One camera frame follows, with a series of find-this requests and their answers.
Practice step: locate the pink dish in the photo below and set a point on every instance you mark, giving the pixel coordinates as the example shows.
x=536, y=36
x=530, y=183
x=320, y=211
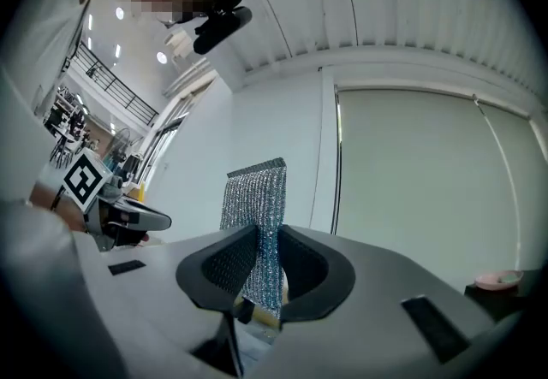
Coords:
x=496, y=281

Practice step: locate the person's white shirt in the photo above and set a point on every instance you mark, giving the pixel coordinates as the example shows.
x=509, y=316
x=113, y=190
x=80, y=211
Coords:
x=34, y=69

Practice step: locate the black head-worn camera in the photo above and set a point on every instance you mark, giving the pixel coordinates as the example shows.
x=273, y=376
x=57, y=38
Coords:
x=222, y=28

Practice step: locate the black metal railing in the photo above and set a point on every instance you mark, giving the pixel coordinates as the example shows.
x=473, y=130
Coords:
x=124, y=90

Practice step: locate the grey roller blind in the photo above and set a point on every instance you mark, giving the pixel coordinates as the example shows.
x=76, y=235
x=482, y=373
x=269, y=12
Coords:
x=428, y=176

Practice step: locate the metal standing fan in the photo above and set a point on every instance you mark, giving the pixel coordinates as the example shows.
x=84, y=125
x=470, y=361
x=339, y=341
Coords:
x=122, y=142

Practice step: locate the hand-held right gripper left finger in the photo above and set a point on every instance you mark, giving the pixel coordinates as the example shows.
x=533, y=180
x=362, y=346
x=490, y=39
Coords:
x=162, y=317

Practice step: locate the person's left forearm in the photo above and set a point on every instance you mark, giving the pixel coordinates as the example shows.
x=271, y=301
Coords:
x=40, y=197

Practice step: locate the black wristband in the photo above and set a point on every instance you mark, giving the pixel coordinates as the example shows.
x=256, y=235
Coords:
x=57, y=200

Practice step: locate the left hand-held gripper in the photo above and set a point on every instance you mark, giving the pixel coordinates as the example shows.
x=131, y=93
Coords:
x=83, y=180

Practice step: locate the blue scrubbing cloth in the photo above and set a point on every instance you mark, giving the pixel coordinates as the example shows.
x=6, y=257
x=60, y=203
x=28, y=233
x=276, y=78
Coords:
x=257, y=197

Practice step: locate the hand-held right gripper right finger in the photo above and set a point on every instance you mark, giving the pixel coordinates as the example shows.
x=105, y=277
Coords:
x=364, y=326

